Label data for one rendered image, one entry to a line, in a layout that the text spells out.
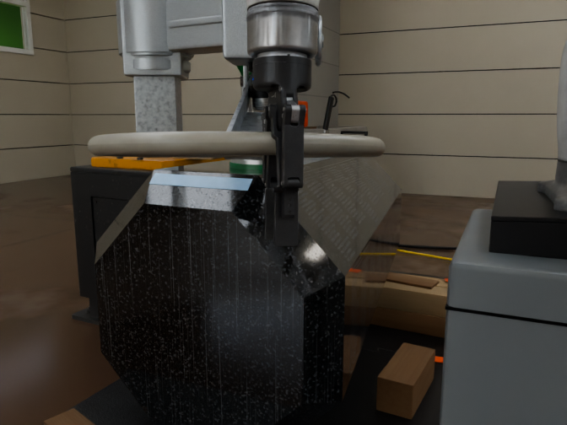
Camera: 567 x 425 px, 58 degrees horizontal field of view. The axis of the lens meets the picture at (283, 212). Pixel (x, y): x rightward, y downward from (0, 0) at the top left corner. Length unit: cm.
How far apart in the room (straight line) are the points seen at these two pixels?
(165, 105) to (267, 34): 186
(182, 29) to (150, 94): 34
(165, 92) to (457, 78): 467
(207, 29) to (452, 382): 187
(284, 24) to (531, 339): 47
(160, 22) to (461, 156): 480
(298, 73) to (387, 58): 614
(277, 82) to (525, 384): 46
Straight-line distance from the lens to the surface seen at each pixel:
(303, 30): 65
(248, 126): 132
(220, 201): 131
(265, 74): 65
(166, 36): 244
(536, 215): 71
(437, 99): 664
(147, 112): 250
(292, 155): 61
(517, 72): 659
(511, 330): 67
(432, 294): 236
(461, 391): 71
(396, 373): 181
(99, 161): 252
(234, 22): 146
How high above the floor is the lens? 97
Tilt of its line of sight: 11 degrees down
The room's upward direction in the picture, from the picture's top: straight up
